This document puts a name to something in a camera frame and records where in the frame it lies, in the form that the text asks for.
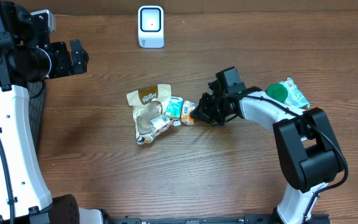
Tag beige brown pastry bag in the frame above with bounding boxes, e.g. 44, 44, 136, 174
126, 84, 172, 138

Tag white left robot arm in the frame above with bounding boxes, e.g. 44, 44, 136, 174
0, 1, 109, 224

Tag mint green wipes packet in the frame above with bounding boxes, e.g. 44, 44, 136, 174
280, 78, 310, 109

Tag small teal tissue pack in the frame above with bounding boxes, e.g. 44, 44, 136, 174
165, 96, 183, 119

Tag dark grey mesh basket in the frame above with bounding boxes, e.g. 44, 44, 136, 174
27, 81, 47, 154

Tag clear red snack bag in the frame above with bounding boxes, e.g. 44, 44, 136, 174
137, 115, 181, 145

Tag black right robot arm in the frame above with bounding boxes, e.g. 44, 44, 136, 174
190, 67, 349, 223

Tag small orange box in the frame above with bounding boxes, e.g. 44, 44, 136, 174
180, 100, 196, 126

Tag green lidded jar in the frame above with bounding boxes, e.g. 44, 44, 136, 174
265, 83, 288, 103

